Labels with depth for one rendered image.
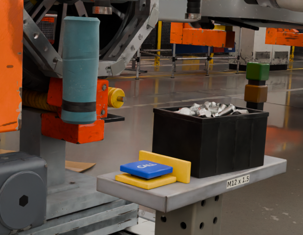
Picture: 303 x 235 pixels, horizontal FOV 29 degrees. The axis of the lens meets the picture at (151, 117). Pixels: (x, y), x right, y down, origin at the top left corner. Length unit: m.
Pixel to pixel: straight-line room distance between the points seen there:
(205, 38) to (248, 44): 3.94
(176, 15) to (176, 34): 3.72
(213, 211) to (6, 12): 0.55
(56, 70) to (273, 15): 2.64
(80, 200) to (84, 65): 0.48
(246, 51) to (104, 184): 8.68
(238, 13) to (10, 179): 2.97
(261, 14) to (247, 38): 5.68
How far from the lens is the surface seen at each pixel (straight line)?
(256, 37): 9.69
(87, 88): 1.43
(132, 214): 1.88
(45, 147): 1.74
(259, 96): 1.32
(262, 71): 1.32
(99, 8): 1.32
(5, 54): 1.10
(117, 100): 1.70
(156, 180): 1.05
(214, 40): 5.73
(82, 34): 1.42
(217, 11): 4.19
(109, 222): 1.81
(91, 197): 1.77
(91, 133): 1.63
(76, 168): 2.88
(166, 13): 2.23
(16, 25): 1.11
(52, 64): 1.52
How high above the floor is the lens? 0.74
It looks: 9 degrees down
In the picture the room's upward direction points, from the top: 3 degrees clockwise
